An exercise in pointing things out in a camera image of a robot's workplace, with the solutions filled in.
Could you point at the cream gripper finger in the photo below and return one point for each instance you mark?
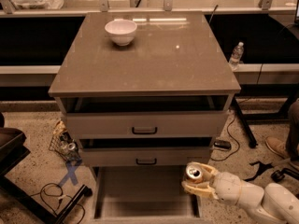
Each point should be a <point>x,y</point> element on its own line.
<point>200,189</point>
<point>206,168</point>

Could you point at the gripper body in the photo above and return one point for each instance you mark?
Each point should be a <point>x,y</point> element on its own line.
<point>230,186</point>

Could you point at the orange soda can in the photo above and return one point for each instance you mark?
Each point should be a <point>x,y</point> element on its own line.
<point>194,173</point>

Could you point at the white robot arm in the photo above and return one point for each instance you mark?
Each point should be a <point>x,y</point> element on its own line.
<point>273,204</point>

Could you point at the bottom open grey drawer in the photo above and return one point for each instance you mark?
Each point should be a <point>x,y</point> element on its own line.
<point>144,195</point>

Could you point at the grey drawer cabinet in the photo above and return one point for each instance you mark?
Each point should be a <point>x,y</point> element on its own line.
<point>173,54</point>

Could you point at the middle grey drawer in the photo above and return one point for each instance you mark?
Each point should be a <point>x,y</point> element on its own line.
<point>146,151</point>

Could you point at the top grey drawer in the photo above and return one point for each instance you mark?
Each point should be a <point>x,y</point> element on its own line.
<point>145,116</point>

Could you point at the black power adapter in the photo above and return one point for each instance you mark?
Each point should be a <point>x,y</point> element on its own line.
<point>222,144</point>

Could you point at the black table leg right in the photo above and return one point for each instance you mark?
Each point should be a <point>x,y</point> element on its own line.
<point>249,133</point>

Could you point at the black chair base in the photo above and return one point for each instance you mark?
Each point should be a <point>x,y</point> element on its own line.
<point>276,176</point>

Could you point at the brown shoe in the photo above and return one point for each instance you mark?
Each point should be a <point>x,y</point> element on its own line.
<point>281,148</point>

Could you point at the clear plastic water bottle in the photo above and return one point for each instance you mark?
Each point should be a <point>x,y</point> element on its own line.
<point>236,55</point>

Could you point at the blue tape cross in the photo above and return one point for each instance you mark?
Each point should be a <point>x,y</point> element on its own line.
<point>71,167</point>

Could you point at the white ceramic bowl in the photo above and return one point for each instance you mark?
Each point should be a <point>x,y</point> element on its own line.
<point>121,32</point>

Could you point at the dark chair left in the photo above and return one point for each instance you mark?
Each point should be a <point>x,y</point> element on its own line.
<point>12,149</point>

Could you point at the black stand leg left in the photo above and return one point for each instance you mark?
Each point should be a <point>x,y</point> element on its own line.
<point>37,204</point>

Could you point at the wire basket with jars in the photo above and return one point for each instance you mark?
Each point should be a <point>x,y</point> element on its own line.
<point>62,144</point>

